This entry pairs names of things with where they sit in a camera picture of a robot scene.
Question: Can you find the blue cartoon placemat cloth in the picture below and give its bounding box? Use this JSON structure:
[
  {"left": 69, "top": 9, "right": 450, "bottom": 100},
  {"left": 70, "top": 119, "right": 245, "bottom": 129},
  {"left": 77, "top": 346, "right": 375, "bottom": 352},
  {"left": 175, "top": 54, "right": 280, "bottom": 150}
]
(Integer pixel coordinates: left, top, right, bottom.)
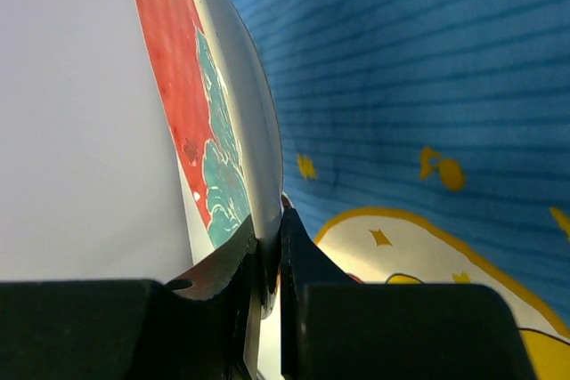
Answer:
[{"left": 232, "top": 0, "right": 569, "bottom": 379}]

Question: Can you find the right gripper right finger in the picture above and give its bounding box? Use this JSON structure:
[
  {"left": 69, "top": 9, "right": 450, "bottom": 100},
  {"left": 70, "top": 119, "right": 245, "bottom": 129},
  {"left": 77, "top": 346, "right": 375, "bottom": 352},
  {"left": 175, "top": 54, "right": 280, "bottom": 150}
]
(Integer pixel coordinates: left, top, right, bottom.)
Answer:
[{"left": 280, "top": 209, "right": 535, "bottom": 379}]

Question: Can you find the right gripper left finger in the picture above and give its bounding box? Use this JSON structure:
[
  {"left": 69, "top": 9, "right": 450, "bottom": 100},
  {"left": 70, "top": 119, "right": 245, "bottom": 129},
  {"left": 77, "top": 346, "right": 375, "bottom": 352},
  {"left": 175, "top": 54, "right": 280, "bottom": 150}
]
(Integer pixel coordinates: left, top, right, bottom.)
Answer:
[{"left": 1, "top": 220, "right": 258, "bottom": 379}]

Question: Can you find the red and blue ceramic plate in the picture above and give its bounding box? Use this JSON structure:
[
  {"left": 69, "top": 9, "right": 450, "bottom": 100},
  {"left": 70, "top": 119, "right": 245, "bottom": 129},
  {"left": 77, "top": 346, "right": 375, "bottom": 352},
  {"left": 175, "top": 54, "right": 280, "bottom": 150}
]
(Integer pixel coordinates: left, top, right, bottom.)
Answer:
[{"left": 135, "top": 0, "right": 284, "bottom": 316}]

